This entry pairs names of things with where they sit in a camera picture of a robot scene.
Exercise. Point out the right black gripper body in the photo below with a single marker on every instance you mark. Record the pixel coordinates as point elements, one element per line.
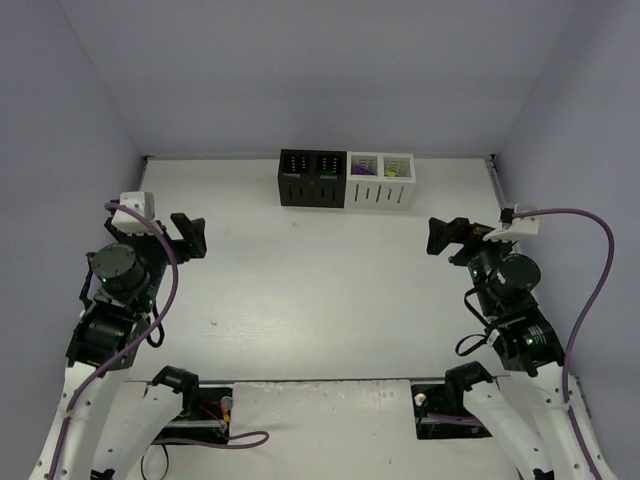
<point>466,245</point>

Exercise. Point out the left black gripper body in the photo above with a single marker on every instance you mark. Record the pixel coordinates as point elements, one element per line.
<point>176,245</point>

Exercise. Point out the purple curved lego top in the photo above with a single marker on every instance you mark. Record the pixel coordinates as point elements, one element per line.
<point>364,166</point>

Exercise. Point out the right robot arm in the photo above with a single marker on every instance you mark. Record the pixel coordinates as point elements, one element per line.
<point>562,443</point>

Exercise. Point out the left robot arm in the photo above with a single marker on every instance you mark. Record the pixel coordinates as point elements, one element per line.
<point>102,350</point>

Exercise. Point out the white slotted double container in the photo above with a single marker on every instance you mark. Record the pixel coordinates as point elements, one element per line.
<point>380,192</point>

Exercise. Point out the black slotted double container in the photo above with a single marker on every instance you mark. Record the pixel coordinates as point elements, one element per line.
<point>311,190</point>

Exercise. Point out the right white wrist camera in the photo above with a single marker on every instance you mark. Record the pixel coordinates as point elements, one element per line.
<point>517,223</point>

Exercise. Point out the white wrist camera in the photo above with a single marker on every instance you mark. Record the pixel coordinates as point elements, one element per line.
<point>143,204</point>
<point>517,223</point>

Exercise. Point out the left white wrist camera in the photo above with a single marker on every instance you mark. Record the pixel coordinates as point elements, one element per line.
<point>143,204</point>

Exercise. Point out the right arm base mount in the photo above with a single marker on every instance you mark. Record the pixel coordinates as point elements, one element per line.
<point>467,404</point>

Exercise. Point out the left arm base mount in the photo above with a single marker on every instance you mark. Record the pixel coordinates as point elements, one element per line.
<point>203,417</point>

